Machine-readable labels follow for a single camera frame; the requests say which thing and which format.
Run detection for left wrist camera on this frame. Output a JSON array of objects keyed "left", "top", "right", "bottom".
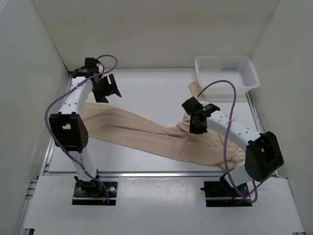
[{"left": 84, "top": 57, "right": 104, "bottom": 73}]

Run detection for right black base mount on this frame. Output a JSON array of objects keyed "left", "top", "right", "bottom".
[{"left": 200, "top": 181, "right": 252, "bottom": 208}]

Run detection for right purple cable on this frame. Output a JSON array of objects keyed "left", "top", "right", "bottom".
[{"left": 197, "top": 80, "right": 259, "bottom": 203}]

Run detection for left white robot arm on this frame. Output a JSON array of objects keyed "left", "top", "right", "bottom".
[{"left": 48, "top": 68, "right": 121, "bottom": 197}]

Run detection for aluminium frame rail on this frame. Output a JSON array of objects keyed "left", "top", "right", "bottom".
[{"left": 14, "top": 70, "right": 306, "bottom": 235}]

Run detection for white plastic basket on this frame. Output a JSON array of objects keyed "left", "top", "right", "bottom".
[{"left": 195, "top": 55, "right": 260, "bottom": 95}]

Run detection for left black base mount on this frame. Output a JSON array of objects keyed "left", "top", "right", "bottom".
[{"left": 72, "top": 176, "right": 118, "bottom": 206}]

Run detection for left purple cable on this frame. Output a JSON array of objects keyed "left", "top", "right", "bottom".
[{"left": 45, "top": 55, "right": 118, "bottom": 204}]

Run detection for purple cable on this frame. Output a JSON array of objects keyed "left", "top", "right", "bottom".
[
  {"left": 45, "top": 55, "right": 118, "bottom": 204},
  {"left": 197, "top": 80, "right": 259, "bottom": 203}
]

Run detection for beige trousers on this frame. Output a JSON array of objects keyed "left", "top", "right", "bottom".
[{"left": 82, "top": 82, "right": 247, "bottom": 169}]

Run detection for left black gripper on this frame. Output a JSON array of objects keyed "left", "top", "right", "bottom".
[{"left": 92, "top": 73, "right": 121, "bottom": 103}]

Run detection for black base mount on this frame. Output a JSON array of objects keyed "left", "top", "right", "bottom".
[
  {"left": 200, "top": 181, "right": 252, "bottom": 208},
  {"left": 72, "top": 176, "right": 118, "bottom": 206}
]

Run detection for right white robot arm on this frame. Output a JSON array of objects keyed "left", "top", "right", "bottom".
[{"left": 182, "top": 97, "right": 284, "bottom": 196}]

